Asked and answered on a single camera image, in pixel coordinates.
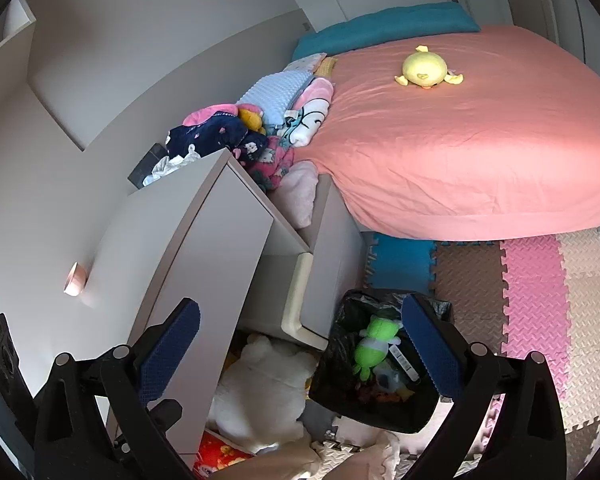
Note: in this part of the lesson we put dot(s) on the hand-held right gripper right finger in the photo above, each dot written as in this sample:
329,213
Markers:
430,345

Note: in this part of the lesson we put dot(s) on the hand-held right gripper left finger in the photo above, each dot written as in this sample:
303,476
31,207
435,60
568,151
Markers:
170,350

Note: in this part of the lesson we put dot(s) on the grey remote control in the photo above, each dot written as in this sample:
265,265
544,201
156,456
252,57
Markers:
405,362

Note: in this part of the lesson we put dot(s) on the green frog plush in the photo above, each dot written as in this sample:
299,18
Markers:
375,342

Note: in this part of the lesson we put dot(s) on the bin with black bag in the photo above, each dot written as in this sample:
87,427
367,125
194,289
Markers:
360,410

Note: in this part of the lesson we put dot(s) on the grey cabinet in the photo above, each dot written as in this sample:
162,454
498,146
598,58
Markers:
180,260

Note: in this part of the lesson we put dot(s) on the white plush toy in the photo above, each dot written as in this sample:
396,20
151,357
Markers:
265,390

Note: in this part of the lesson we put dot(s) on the small pink round object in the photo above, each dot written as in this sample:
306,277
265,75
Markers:
75,280

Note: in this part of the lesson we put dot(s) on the foam puzzle floor mats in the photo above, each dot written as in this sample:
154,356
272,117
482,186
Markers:
535,300

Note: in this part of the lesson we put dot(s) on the red cartoon printed book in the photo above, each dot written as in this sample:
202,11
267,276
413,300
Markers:
220,457

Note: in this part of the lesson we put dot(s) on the cream foam edge guard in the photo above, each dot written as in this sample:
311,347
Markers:
300,290

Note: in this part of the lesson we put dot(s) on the white tissues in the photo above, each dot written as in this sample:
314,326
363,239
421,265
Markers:
170,166

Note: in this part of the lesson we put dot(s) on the bed with pink sheet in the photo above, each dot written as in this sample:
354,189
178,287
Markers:
480,160

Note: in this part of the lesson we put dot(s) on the pale pink fleece blanket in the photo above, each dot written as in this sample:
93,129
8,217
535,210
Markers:
297,195

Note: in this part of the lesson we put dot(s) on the pink floral cat blanket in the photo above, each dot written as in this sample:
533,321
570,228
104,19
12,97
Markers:
267,162

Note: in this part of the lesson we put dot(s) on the navy printed blanket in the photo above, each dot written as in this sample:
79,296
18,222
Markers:
205,135

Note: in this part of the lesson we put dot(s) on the pink plush cloth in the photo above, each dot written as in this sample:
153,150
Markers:
207,112

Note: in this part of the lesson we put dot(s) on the yellow plush toy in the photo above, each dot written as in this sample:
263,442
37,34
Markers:
252,119

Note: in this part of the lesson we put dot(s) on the white and pink blanket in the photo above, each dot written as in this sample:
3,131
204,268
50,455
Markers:
310,110

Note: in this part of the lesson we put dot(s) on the yellow duck plush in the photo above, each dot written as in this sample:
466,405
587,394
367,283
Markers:
425,67

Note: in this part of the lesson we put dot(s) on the light blue dotted blanket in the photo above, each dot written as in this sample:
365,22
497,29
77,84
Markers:
275,92

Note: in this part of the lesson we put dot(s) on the teal pillow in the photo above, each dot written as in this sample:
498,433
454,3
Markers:
380,25

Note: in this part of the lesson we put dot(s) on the white wall shelf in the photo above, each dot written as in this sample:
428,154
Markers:
10,30

